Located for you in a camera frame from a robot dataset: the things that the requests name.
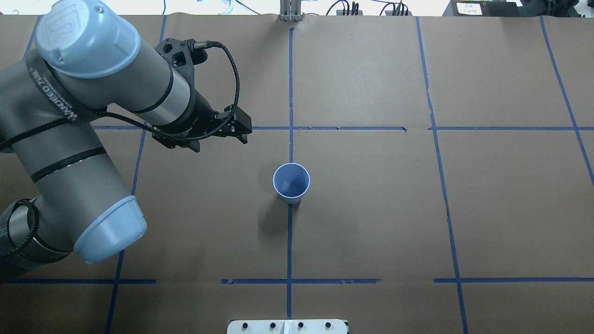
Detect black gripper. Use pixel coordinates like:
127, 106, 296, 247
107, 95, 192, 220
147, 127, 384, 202
155, 93, 252, 144

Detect blue plastic cup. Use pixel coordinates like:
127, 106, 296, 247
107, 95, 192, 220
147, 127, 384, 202
273, 163, 310, 205

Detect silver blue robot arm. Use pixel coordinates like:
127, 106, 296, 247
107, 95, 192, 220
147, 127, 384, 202
1, 0, 252, 283

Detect white pillar with base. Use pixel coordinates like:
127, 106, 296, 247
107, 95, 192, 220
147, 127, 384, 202
226, 319, 350, 334

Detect black box with label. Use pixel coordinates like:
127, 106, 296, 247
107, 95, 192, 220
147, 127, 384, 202
442, 0, 522, 17

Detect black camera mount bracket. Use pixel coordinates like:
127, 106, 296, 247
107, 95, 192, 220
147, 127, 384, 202
154, 38, 208, 85

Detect aluminium frame post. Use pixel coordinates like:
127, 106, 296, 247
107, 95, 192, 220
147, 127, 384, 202
278, 0, 303, 22

